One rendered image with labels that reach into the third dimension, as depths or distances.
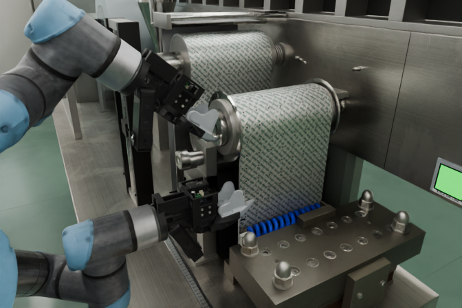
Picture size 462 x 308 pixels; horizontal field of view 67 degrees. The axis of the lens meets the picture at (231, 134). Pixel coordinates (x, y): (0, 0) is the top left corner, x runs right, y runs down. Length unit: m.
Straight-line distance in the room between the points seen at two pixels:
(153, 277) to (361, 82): 0.65
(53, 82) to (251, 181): 0.41
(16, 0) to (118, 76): 5.56
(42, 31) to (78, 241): 0.32
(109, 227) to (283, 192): 0.38
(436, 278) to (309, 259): 1.76
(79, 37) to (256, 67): 0.52
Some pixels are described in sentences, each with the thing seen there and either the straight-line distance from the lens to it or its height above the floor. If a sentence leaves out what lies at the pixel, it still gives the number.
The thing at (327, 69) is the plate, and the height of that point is 1.33.
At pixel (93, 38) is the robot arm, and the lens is 0.55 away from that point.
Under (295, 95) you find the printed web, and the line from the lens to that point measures 0.76.
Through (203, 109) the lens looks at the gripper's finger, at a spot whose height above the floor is 1.29.
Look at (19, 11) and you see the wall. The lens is 6.10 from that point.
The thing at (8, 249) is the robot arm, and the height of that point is 1.30.
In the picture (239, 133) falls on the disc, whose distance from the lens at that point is 0.66.
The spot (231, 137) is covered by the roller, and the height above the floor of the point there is 1.25.
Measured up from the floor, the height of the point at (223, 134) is 1.25.
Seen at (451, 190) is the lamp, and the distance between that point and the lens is 0.77.
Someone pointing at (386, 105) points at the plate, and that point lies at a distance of 0.82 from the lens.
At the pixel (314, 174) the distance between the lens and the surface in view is 0.84.
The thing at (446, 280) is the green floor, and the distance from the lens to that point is 2.47.
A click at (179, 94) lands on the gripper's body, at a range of 0.61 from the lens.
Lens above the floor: 1.51
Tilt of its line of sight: 23 degrees down
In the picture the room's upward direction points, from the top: straight up
